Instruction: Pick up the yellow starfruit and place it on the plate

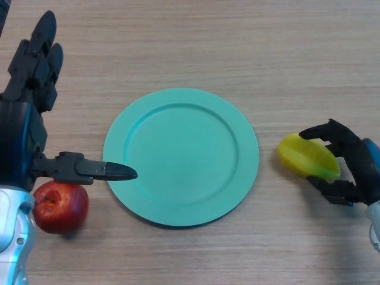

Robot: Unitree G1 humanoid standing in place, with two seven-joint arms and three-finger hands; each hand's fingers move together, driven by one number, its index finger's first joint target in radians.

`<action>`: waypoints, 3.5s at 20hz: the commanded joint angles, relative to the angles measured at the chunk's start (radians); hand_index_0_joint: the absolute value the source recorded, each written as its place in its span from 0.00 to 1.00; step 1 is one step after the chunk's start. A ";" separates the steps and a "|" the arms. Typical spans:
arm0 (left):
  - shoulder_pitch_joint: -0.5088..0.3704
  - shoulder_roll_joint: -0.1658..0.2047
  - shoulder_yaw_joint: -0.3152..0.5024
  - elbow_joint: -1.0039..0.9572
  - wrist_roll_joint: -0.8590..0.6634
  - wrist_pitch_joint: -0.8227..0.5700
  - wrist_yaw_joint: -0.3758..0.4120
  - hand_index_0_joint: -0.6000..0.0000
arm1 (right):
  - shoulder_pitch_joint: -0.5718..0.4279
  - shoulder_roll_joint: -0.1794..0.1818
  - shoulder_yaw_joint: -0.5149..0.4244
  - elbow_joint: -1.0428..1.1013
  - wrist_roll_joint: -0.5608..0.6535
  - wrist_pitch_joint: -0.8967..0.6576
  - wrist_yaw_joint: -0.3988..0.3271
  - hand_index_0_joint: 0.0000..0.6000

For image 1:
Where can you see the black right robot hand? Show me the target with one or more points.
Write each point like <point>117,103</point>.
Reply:
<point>365,169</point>

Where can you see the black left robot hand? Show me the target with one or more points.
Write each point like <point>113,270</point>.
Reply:
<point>20,139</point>

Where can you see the yellow starfruit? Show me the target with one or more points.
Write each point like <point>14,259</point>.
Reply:
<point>305,157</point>

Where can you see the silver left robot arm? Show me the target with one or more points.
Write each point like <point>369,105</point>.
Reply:
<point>13,237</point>

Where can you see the green round plate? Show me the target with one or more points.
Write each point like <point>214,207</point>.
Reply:
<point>181,160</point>

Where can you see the red apple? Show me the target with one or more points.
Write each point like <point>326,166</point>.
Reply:
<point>62,210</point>

